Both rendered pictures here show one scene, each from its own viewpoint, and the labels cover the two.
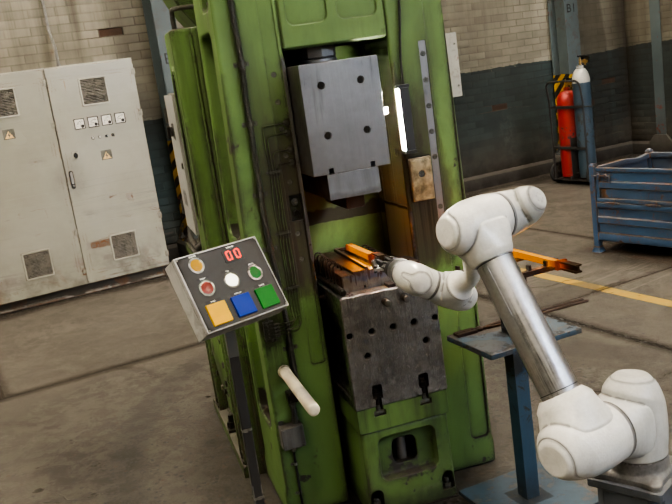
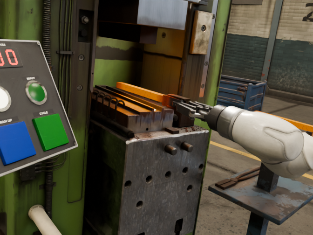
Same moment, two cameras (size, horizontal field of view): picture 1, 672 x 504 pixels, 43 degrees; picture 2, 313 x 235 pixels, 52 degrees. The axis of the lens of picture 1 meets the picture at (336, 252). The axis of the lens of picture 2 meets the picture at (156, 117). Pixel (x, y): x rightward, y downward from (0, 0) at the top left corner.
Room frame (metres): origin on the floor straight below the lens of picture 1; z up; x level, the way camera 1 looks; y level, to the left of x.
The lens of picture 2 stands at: (2.09, 0.33, 1.25)
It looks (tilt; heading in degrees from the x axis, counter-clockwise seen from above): 15 degrees down; 335
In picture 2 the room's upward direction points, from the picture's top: 7 degrees clockwise
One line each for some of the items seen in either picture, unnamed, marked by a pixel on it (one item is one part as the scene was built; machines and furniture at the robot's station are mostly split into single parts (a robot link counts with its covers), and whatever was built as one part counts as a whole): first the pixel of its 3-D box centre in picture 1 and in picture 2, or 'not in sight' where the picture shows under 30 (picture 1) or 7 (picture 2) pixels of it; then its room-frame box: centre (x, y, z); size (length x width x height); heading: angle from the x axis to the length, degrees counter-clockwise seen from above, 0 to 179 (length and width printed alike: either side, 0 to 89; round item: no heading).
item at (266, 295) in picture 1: (266, 296); (50, 132); (2.82, 0.26, 1.01); 0.07 x 0.05 x 0.07; 130
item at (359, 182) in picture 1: (338, 178); (127, 10); (3.28, -0.05, 1.32); 0.42 x 0.20 x 0.10; 15
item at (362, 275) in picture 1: (350, 267); (119, 105); (3.28, -0.05, 0.96); 0.42 x 0.20 x 0.09; 15
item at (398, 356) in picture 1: (371, 326); (124, 164); (3.31, -0.10, 0.69); 0.56 x 0.38 x 0.45; 15
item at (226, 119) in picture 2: (401, 271); (233, 123); (2.77, -0.21, 1.04); 0.09 x 0.06 x 0.09; 105
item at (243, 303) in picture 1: (243, 305); (13, 142); (2.76, 0.34, 1.01); 0.07 x 0.05 x 0.07; 130
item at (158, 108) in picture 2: (355, 257); (125, 96); (3.29, -0.07, 0.99); 0.42 x 0.05 x 0.01; 15
